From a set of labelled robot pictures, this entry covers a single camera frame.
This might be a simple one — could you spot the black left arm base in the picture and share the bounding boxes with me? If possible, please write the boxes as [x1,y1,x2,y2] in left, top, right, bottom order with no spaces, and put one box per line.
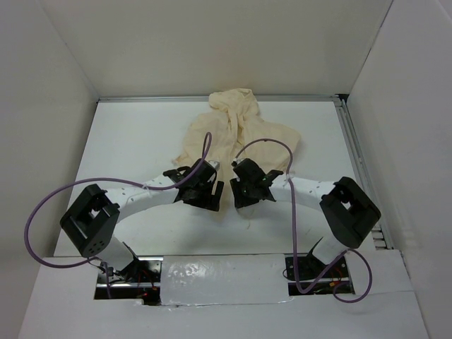
[96,256,163,289]

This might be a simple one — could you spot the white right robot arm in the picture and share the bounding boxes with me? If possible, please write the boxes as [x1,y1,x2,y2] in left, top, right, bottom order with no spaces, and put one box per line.
[230,158,381,277]

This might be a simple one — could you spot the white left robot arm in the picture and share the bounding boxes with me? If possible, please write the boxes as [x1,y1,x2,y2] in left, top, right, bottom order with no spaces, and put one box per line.
[60,159,224,282]

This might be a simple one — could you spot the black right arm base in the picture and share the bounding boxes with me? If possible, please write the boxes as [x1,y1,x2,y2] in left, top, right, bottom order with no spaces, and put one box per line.
[282,251,349,282]

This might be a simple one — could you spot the white front cardboard panel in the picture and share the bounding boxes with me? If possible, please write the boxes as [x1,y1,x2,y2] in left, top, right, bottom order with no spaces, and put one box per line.
[19,251,428,338]

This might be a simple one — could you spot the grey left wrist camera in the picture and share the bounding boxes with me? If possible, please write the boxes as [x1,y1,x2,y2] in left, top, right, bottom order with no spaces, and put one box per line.
[208,160,220,172]

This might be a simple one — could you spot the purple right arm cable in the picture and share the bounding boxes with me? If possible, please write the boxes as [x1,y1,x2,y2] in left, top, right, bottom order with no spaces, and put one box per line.
[232,139,374,304]

